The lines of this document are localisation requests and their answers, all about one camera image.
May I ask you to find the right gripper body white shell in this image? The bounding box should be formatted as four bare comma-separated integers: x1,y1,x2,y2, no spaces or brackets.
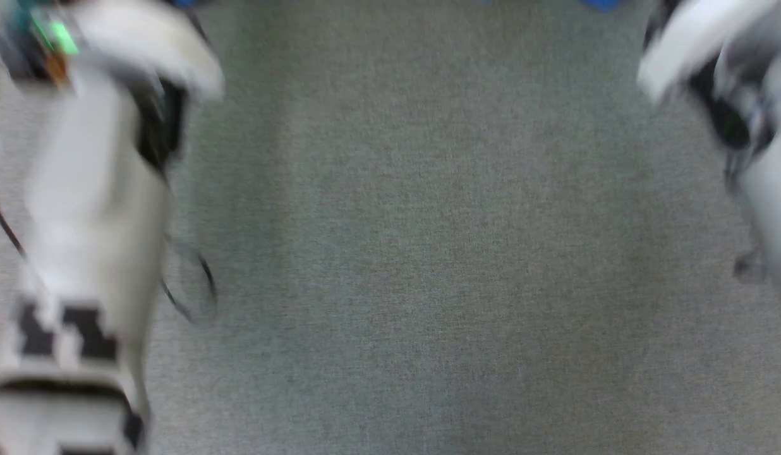
636,0,778,106

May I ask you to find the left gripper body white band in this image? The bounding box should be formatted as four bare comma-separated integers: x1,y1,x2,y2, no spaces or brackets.
68,0,227,102

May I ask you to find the blue and white garment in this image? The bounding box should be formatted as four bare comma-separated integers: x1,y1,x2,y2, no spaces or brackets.
169,0,620,13

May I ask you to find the grey-green fabric sofa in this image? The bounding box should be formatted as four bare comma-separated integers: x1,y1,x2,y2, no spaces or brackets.
0,0,781,455

